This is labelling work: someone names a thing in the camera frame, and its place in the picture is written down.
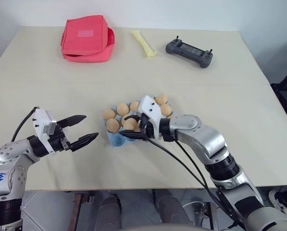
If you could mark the dark rounded shape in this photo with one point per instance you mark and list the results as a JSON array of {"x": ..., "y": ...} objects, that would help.
[
  {"x": 108, "y": 211},
  {"x": 169, "y": 209}
]

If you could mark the brown egg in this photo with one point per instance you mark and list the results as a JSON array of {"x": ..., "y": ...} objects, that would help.
[
  {"x": 130, "y": 125},
  {"x": 165, "y": 110},
  {"x": 134, "y": 106},
  {"x": 108, "y": 114},
  {"x": 113, "y": 125},
  {"x": 123, "y": 108},
  {"x": 125, "y": 117},
  {"x": 161, "y": 99}
]

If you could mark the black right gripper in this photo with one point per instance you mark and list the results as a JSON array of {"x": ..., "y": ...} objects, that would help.
[{"x": 145, "y": 127}]

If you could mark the yellow plastic tube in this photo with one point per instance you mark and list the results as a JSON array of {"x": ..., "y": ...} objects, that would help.
[{"x": 143, "y": 43}]

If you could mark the red fabric bag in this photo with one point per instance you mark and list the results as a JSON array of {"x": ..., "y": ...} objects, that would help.
[{"x": 85, "y": 36}]

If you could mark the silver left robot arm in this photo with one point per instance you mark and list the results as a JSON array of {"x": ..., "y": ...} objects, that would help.
[{"x": 8, "y": 150}]

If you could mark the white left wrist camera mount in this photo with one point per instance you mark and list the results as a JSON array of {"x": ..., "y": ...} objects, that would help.
[{"x": 41, "y": 120}]

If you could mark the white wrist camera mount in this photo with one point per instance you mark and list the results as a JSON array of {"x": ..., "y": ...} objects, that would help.
[
  {"x": 149, "y": 108},
  {"x": 41, "y": 120}
]

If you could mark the grey handheld remote controller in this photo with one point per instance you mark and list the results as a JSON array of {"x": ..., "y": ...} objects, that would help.
[{"x": 189, "y": 51}]

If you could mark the rusty metal bracket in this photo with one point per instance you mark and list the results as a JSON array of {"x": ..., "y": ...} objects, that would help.
[{"x": 79, "y": 209}]

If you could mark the light blue egg carton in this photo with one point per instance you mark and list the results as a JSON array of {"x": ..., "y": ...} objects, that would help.
[{"x": 115, "y": 140}]

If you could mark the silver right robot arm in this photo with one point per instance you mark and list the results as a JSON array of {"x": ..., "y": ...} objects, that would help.
[{"x": 205, "y": 140}]

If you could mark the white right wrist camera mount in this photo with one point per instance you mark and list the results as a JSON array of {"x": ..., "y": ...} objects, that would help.
[{"x": 149, "y": 108}]

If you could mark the white and black sneaker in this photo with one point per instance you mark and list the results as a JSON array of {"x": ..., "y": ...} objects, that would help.
[{"x": 281, "y": 199}]

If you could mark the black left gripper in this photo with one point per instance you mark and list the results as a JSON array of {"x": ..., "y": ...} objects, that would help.
[{"x": 59, "y": 143}]

